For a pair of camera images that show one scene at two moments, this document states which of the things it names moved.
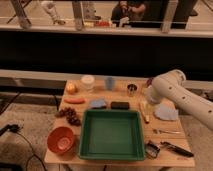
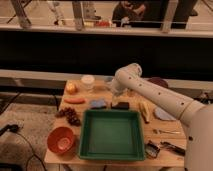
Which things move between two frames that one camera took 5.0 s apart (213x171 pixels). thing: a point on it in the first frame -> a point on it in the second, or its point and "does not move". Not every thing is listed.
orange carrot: x=74 y=100 does not move
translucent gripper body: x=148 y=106 -> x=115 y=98
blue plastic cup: x=110 y=84 does not move
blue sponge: x=98 y=103 does not move
